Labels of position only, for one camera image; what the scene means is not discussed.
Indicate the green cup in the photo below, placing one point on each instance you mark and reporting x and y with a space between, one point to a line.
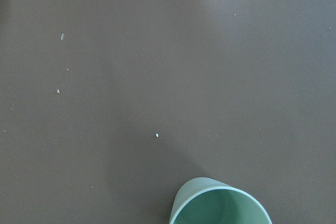
205 200

